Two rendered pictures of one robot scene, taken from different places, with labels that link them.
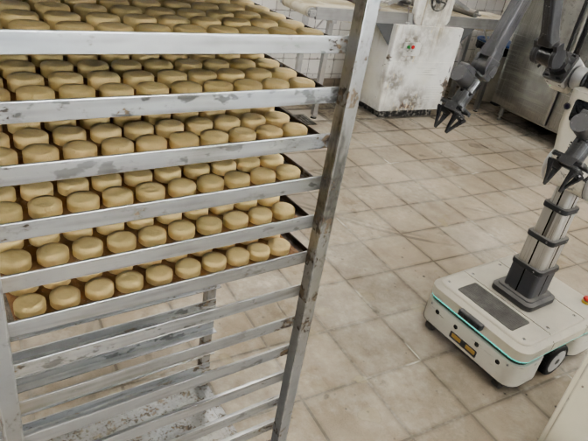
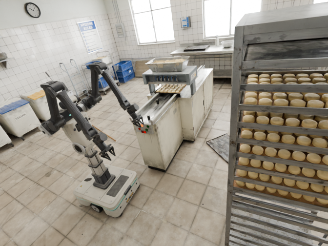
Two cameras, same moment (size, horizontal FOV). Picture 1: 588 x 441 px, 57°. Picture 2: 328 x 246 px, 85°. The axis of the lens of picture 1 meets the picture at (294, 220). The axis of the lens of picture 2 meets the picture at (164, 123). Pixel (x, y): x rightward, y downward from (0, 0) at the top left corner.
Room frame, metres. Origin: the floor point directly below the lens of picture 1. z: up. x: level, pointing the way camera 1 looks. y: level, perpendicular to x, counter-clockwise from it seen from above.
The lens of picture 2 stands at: (1.87, 0.71, 1.90)
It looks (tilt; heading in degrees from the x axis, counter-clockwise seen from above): 32 degrees down; 248
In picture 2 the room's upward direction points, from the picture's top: 11 degrees counter-clockwise
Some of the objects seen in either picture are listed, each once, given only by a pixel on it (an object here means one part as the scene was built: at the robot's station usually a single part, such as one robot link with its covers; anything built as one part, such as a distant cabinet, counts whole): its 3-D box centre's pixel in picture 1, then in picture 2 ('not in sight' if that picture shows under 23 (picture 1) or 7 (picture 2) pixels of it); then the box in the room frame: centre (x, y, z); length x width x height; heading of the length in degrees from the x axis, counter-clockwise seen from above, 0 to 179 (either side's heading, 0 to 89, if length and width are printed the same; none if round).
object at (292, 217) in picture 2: not in sight; (269, 211); (0.82, 0.20, 0.24); 0.64 x 0.03 x 0.03; 128
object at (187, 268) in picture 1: (187, 268); not in sight; (0.87, 0.19, 0.96); 0.05 x 0.05 x 0.02
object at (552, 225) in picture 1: (543, 244); (96, 165); (2.06, -1.07, 0.53); 0.11 x 0.11 x 0.40; 38
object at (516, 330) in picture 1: (518, 298); (106, 182); (2.05, -1.06, 0.24); 0.68 x 0.53 x 0.41; 128
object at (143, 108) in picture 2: not in sight; (166, 87); (0.71, -1.76, 0.87); 2.01 x 0.03 x 0.07; 36
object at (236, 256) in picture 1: (237, 256); not in sight; (0.94, 0.10, 0.96); 0.05 x 0.05 x 0.02
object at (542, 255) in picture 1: (531, 271); (101, 174); (2.06, -1.07, 0.38); 0.13 x 0.13 x 0.40; 38
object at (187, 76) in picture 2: not in sight; (170, 81); (0.72, -1.58, 1.01); 0.72 x 0.33 x 0.34; 126
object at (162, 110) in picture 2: not in sight; (183, 87); (0.54, -1.52, 0.87); 2.01 x 0.03 x 0.07; 36
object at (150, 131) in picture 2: not in sight; (143, 127); (1.42, -1.06, 0.77); 0.24 x 0.04 x 0.14; 126
